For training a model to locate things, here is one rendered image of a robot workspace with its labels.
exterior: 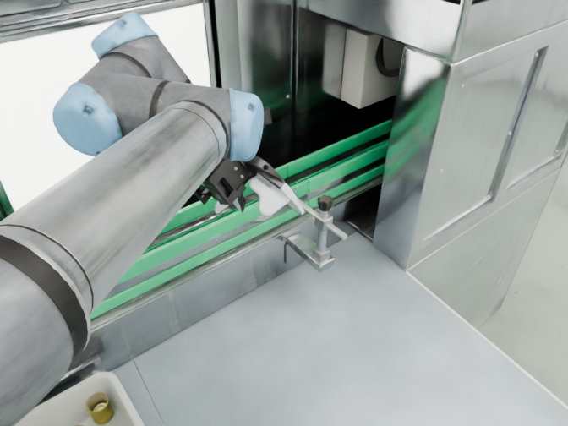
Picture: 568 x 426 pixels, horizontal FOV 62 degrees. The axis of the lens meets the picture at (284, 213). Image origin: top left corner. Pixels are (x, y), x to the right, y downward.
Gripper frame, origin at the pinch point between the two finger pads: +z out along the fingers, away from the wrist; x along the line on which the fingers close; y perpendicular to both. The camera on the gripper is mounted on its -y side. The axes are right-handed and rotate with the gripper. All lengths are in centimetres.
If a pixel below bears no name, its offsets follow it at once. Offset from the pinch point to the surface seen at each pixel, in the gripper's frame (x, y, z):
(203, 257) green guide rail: -19.5, 7.6, 6.0
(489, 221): 1, -50, 57
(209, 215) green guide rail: -24.2, -1.2, 3.6
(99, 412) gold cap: -17.3, 38.7, 7.1
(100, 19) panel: -16.3, -5.8, -36.2
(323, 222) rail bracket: -2.8, -8.4, 12.4
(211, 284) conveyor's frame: -20.6, 9.8, 11.8
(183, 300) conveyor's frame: -21.8, 15.6, 9.7
